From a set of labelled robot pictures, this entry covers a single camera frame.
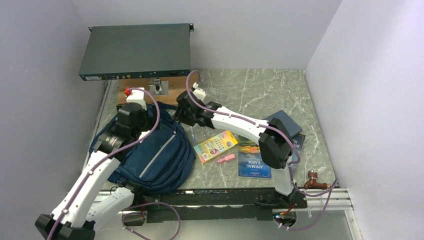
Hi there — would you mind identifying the navy blue student backpack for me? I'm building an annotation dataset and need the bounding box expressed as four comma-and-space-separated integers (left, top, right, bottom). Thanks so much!
89, 102, 196, 195

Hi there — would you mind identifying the colourful crayon box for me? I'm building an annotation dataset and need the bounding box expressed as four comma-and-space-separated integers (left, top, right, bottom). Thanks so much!
193, 130, 238, 164

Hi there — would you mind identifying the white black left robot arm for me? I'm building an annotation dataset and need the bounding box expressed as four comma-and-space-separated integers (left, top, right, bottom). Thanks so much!
35, 102, 160, 240

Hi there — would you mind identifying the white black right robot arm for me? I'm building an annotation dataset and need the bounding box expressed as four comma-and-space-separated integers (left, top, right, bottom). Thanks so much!
174, 91, 300, 208

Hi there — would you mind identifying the pink eraser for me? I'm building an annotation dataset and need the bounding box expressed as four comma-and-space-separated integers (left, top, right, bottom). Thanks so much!
217, 153, 236, 164

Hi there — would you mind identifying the grey rack server box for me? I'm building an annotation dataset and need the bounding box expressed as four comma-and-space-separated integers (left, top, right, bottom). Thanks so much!
78, 23, 194, 81

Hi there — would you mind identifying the Animal Farm book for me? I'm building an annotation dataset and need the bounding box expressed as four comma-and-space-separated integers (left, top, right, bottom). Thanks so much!
238, 136, 272, 179

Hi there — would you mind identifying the navy blue notebook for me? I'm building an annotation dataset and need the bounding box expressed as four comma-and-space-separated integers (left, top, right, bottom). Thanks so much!
263, 110, 303, 137

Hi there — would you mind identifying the Nineteen Eighty-Four book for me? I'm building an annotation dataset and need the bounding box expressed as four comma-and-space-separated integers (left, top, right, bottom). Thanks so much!
291, 133, 306, 162

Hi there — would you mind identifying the copper pipe fitting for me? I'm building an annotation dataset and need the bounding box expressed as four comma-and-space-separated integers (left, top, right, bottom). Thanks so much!
303, 170, 331, 190

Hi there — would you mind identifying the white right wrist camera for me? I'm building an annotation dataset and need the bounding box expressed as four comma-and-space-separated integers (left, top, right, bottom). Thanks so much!
191, 82, 206, 102

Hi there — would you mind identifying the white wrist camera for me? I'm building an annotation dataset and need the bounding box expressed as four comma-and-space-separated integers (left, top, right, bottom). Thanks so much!
124, 87, 147, 110
191, 82, 206, 102

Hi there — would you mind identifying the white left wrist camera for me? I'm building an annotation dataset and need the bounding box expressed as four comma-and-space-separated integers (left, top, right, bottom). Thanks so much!
124, 87, 147, 110

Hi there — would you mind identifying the grey metal stand bracket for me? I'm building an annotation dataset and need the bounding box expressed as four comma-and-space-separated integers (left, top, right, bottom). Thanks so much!
149, 78, 169, 96

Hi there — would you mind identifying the aluminium side rail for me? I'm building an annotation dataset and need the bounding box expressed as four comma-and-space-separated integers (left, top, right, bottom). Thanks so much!
82, 80, 112, 170

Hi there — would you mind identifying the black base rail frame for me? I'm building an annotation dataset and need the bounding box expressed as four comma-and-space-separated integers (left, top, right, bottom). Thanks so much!
123, 187, 308, 227

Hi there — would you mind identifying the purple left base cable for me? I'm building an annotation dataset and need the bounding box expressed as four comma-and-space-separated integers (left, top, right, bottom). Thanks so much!
121, 202, 182, 240

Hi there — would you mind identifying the aluminium extrusion rail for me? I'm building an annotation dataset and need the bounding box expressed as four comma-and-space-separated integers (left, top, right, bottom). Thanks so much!
87, 187, 352, 217

